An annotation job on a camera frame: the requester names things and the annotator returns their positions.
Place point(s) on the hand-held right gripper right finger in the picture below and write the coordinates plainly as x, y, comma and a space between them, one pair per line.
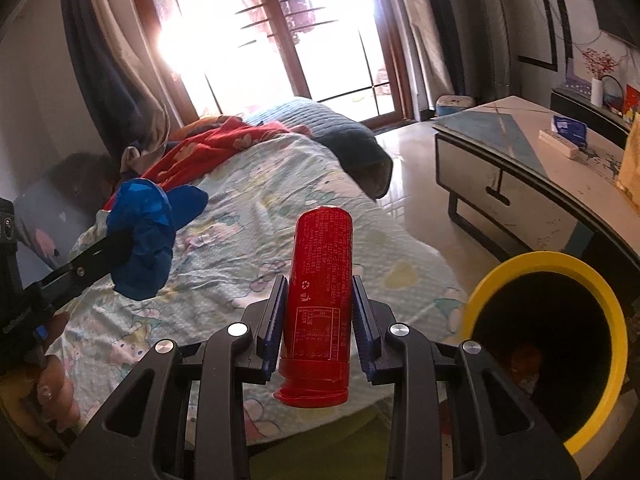
365, 330

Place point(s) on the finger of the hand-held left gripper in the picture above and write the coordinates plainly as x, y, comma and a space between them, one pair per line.
90, 260

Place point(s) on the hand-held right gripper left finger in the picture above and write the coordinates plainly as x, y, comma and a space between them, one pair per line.
270, 330

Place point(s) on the blue plastic bag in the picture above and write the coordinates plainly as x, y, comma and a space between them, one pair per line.
150, 240

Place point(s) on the red printed can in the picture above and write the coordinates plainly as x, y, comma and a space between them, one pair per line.
320, 285

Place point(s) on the yellow rimmed black trash bin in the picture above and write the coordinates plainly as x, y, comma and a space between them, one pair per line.
600, 300

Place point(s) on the person's left hand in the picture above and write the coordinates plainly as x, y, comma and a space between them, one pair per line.
55, 390

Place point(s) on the dark grey cushion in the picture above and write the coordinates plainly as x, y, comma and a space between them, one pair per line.
55, 220

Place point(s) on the grey cloth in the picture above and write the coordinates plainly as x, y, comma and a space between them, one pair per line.
142, 160

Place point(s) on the yellow green cloth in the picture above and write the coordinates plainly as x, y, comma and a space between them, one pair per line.
325, 440

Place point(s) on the red floral blanket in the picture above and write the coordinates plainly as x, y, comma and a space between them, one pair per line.
210, 145

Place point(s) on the beige and navy curtain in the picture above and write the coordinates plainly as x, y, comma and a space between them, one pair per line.
430, 25
110, 60

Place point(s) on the blue quilted cover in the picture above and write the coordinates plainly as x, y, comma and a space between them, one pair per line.
330, 130

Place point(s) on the white top coffee table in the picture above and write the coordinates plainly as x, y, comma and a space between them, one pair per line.
525, 160

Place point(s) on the small blue white stool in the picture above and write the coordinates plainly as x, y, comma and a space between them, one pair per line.
454, 106

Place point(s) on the brown framed glass door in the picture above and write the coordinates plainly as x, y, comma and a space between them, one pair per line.
280, 60

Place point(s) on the blue tissue pack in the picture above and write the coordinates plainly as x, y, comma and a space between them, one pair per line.
570, 130

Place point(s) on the black white tv cabinet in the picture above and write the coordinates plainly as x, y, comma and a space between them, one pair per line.
580, 110

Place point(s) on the yellow paper bag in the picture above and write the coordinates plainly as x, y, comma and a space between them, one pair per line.
631, 155

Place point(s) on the grey standing air conditioner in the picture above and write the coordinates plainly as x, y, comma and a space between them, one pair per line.
492, 30

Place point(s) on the purple card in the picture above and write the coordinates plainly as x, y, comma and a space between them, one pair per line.
575, 77

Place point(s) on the white vase with pink flowers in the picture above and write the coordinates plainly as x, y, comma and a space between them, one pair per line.
597, 91

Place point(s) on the round black ornament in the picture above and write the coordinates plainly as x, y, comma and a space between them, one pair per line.
612, 100

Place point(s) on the red picture card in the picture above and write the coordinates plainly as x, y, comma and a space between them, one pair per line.
632, 100

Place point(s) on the black wall television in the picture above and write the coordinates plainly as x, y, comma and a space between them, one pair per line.
622, 15

